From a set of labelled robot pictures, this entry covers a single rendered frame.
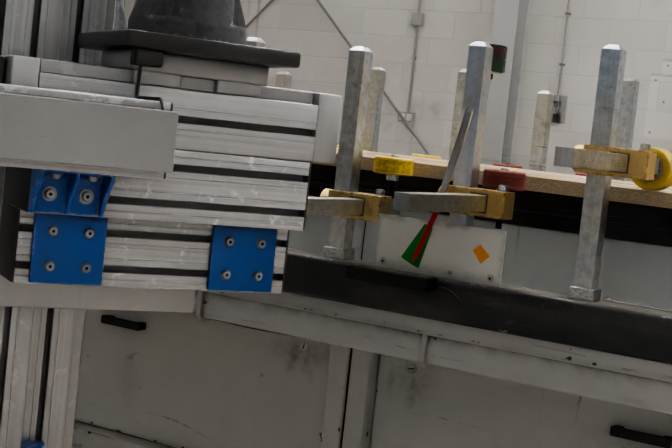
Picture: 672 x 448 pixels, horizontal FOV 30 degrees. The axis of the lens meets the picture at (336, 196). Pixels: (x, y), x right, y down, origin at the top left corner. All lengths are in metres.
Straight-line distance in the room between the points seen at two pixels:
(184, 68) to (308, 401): 1.37
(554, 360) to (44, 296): 1.00
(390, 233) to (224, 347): 0.67
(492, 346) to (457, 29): 8.31
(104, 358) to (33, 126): 1.79
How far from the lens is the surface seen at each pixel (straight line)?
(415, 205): 2.02
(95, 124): 1.39
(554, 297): 2.23
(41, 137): 1.38
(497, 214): 2.27
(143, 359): 3.04
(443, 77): 10.55
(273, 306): 2.54
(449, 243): 2.31
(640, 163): 2.19
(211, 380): 2.93
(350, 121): 2.42
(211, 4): 1.56
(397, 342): 2.41
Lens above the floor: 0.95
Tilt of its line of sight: 3 degrees down
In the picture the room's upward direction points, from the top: 6 degrees clockwise
